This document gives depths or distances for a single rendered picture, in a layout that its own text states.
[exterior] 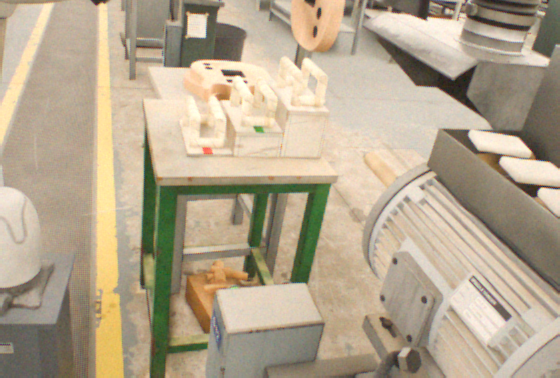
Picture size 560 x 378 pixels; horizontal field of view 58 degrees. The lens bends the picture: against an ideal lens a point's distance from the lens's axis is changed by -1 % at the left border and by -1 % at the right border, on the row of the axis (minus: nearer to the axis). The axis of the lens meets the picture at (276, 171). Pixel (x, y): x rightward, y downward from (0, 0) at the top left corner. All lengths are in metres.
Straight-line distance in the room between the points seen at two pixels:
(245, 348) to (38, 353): 0.79
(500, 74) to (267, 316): 0.50
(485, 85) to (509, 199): 0.22
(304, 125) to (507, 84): 0.95
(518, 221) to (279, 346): 0.41
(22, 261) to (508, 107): 1.11
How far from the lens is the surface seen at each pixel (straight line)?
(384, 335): 0.84
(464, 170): 0.70
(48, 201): 3.15
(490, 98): 0.83
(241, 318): 0.80
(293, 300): 0.85
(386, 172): 0.99
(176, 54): 3.30
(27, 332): 1.45
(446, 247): 0.70
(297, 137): 1.69
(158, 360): 2.02
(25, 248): 1.37
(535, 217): 0.62
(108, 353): 2.26
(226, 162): 1.63
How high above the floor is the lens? 1.68
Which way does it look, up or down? 28 degrees down
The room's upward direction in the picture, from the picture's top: 10 degrees clockwise
